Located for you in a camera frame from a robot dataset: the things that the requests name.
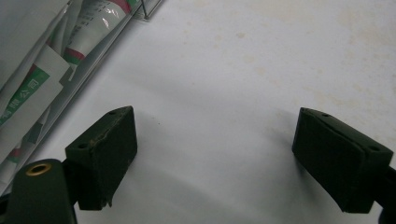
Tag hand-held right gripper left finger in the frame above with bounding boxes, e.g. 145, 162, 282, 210
64, 105, 138, 211

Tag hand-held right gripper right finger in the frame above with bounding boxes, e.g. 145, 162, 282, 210
291, 106, 396, 215

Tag clear plastic storage box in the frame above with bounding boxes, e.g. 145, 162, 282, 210
0, 0, 163, 198

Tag white green medicine carton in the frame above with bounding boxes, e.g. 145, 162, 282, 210
0, 44, 71, 164

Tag white ointment tube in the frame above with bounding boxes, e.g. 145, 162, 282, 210
63, 0, 140, 66

